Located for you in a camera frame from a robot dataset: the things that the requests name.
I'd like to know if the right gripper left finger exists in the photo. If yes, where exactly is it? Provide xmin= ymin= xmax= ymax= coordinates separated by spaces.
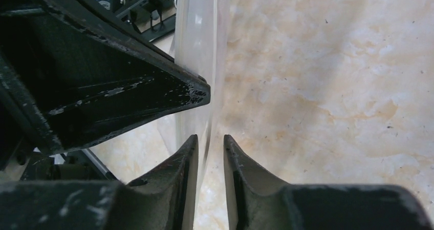
xmin=1 ymin=135 xmax=199 ymax=229

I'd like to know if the black poker chip case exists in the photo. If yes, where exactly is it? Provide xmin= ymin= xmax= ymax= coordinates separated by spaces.
xmin=96 ymin=0 xmax=177 ymax=42

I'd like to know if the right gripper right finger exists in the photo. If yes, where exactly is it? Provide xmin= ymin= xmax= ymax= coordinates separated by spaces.
xmin=223 ymin=135 xmax=433 ymax=229

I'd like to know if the clear zip top bag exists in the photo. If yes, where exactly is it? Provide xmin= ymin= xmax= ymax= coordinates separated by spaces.
xmin=157 ymin=0 xmax=231 ymax=210

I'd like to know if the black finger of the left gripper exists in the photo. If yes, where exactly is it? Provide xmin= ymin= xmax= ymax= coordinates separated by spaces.
xmin=1 ymin=0 xmax=211 ymax=155

